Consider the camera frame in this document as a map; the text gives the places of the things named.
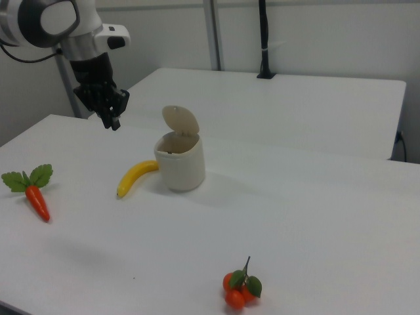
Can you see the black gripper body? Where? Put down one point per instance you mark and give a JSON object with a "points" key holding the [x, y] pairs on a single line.
{"points": [[93, 82]]}

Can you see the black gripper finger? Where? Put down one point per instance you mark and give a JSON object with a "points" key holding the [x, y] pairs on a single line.
{"points": [[116, 124], [107, 121]]}

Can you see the beige garbage bin with lid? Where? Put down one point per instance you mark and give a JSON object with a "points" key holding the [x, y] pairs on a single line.
{"points": [[180, 164]]}

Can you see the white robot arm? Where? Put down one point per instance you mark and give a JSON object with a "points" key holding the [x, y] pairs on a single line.
{"points": [[49, 23]]}

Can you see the yellow toy banana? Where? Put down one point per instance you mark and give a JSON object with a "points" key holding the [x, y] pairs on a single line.
{"points": [[133, 177]]}

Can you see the orange toy carrot green leaves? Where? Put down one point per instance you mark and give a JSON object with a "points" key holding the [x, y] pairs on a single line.
{"points": [[37, 200]]}

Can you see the black pole with base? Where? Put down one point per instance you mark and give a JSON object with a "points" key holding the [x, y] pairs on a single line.
{"points": [[265, 36]]}

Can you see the toy tangerine bunch with leaves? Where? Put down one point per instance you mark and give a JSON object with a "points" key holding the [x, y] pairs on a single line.
{"points": [[234, 297]]}

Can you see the slanted grey metal post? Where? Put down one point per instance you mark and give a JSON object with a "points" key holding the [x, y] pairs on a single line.
{"points": [[67, 88]]}

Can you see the grey metal wall post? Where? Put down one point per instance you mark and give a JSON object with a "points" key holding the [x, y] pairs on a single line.
{"points": [[215, 33]]}

